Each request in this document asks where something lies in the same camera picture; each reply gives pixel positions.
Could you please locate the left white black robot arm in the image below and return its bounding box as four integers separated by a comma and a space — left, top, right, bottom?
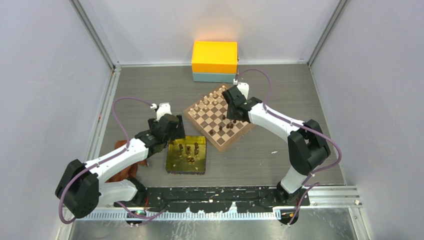
55, 113, 185, 219

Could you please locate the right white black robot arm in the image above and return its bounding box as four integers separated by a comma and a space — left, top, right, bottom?
222, 83, 331, 206

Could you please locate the yellow transparent tray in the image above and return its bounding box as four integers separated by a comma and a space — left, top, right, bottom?
165, 135, 207, 175

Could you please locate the wooden chessboard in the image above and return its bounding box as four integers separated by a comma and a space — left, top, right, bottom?
183, 83, 254, 153

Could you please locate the grey-blue box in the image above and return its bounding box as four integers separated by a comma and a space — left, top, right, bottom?
192, 72, 237, 83

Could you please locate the brown cloth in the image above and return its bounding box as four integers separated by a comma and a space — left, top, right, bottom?
106, 159, 149, 183

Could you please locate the yellow box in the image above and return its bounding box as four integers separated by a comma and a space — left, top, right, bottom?
191, 40, 239, 74

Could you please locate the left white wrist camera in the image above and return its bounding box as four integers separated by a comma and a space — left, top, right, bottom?
155, 102, 172, 120

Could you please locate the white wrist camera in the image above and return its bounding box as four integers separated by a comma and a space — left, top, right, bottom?
155, 102, 172, 120
236, 82, 250, 99

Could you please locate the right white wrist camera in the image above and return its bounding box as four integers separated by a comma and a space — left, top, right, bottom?
236, 82, 250, 99

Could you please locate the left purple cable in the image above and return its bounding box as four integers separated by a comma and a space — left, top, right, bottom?
56, 96, 167, 226

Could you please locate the purple cable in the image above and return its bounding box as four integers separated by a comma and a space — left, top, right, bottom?
233, 68, 342, 228
56, 96, 167, 226

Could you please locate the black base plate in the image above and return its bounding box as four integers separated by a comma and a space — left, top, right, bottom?
121, 186, 310, 214

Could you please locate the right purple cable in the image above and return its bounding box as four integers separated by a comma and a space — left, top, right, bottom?
233, 68, 342, 228

